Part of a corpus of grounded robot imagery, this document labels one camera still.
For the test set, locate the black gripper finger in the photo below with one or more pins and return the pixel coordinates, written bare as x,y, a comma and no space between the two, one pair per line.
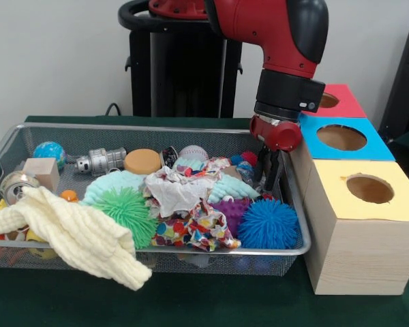
264,163
275,172

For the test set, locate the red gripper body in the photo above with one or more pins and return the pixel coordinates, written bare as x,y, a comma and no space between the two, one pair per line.
276,135

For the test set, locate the blue spiky ball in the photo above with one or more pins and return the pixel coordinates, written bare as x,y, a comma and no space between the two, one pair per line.
267,223

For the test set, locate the colourful patterned cloth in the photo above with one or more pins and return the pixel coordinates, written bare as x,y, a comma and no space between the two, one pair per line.
198,231
177,191

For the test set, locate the crushed silver can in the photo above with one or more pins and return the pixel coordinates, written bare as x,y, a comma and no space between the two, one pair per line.
169,157

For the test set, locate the mint green cloth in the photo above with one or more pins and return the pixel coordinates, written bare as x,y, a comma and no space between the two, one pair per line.
112,182

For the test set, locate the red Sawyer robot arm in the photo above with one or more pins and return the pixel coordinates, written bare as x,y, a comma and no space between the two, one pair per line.
279,34

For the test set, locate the shallow clear mesh bin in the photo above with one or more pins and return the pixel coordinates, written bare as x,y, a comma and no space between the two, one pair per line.
290,231

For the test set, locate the wooden box with three holes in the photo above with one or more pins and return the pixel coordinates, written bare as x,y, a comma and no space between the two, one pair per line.
361,252

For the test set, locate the red spiky toy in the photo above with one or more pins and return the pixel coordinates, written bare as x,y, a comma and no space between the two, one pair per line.
249,158

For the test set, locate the purple spiky ball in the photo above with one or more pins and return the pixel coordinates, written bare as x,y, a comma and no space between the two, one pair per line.
232,212

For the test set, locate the pale pink ball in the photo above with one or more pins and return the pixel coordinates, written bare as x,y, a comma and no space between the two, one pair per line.
194,152

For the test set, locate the tan round bun toy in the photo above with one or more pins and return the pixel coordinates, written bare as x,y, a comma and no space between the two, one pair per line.
143,162

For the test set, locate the green spiky ball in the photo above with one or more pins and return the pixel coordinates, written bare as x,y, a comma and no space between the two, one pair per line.
126,211

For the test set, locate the small orange ball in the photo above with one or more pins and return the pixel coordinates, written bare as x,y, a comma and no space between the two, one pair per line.
69,195

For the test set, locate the pale yellow cloth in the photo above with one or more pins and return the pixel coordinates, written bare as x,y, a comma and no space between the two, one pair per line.
75,231

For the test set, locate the small blue globe ball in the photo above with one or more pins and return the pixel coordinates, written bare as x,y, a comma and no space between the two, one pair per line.
49,152

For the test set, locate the small wooden cube block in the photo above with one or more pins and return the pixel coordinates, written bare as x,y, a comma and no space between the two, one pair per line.
41,174

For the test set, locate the round silver tin can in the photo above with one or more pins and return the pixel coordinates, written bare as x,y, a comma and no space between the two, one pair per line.
17,187

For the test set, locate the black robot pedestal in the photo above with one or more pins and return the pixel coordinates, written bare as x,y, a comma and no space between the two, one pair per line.
184,75

